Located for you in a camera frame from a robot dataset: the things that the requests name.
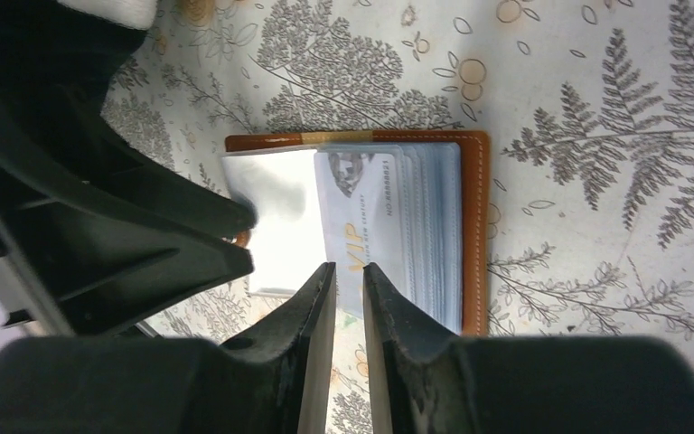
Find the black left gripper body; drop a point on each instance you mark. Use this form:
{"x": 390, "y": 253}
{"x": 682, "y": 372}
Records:
{"x": 56, "y": 64}

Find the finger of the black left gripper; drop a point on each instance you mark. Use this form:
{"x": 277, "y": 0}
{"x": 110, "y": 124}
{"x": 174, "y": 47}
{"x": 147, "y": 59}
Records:
{"x": 121, "y": 189}
{"x": 80, "y": 273}

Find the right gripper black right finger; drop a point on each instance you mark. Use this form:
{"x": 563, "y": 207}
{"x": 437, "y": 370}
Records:
{"x": 426, "y": 379}

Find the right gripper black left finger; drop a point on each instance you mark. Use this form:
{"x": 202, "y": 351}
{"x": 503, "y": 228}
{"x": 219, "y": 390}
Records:
{"x": 271, "y": 378}

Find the brown leather card holder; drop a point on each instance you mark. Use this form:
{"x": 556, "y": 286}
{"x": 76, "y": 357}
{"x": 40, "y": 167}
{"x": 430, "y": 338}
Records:
{"x": 475, "y": 147}

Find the white VIP card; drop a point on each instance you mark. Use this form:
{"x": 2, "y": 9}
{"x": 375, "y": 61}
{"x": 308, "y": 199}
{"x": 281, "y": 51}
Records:
{"x": 362, "y": 219}

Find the black white checkered blanket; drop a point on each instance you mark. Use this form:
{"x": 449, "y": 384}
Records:
{"x": 134, "y": 14}

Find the floral patterned table mat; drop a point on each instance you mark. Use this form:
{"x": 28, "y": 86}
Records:
{"x": 589, "y": 106}

